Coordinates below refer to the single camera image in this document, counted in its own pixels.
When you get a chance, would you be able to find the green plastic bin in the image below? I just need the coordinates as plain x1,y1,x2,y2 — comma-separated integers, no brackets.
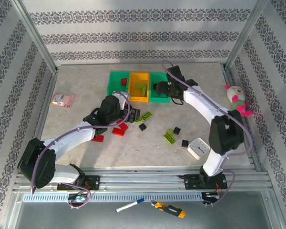
107,71,131,102
149,72,171,104

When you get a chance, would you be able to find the yellow plastic bin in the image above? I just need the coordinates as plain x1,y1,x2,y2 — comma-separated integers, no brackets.
128,72,150,103

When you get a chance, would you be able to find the pink card packet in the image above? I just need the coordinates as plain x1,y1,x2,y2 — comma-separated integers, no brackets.
50,93,76,109

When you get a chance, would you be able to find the white square alarm clock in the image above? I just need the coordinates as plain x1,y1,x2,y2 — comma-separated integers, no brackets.
187,137,211,160

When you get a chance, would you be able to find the white pink plush toy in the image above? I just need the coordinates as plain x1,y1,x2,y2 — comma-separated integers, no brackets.
225,84,253,117

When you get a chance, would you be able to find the white blue marker pen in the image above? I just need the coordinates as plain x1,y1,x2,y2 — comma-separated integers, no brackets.
115,198,145,213

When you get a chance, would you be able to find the small circuit board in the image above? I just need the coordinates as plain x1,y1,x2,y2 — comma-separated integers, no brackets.
204,191,221,200
67,193,89,203

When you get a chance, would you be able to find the yellow black utility knife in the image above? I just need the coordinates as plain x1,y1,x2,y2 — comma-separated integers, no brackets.
151,201,186,219

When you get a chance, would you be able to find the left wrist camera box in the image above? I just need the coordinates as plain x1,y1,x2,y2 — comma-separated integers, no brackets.
112,91,131,107

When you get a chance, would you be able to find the aluminium side rail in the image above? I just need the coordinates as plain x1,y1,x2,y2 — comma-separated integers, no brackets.
223,64,263,172
23,71,59,172

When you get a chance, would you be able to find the aluminium mounting rail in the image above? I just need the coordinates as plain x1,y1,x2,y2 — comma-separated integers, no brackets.
13,167,272,191

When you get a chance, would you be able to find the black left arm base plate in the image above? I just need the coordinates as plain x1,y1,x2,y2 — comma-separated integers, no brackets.
57,175,101,191

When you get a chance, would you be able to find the grey slotted cable duct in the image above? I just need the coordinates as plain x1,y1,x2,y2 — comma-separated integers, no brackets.
22,192,203,203

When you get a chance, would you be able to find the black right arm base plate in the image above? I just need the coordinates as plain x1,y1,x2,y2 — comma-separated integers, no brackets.
178,174,228,190

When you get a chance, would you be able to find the aluminium frame post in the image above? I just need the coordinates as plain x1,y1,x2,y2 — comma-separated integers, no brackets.
225,0,269,70
9,0,59,73

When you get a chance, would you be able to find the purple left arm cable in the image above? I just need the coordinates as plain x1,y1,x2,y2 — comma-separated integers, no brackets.
30,91,132,210

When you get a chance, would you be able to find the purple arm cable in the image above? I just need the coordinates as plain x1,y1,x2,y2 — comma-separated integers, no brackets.
30,91,132,210
161,60,254,208

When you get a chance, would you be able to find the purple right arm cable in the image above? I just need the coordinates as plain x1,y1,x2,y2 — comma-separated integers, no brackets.
161,60,254,208

